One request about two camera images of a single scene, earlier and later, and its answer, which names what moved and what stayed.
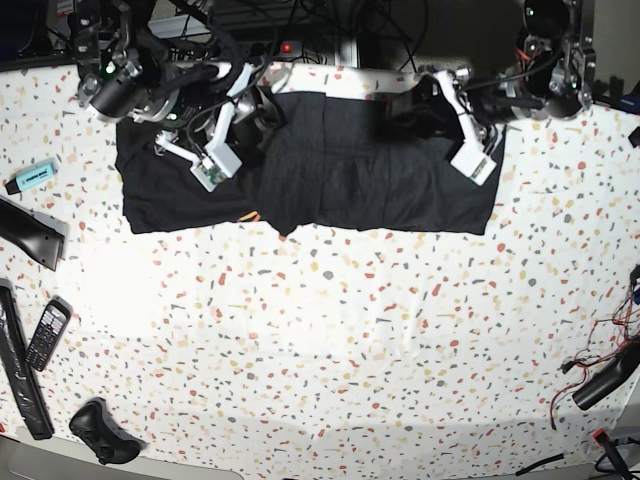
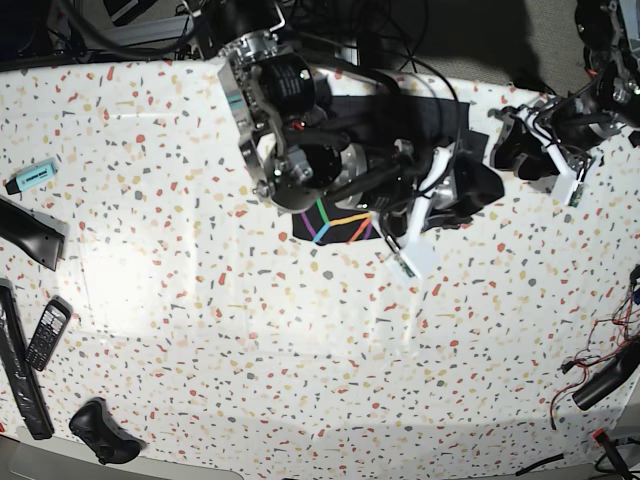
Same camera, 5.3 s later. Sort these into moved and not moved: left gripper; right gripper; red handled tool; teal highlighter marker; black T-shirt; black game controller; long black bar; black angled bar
Moved: right gripper; left gripper; black T-shirt
Not moved: red handled tool; teal highlighter marker; black game controller; black angled bar; long black bar
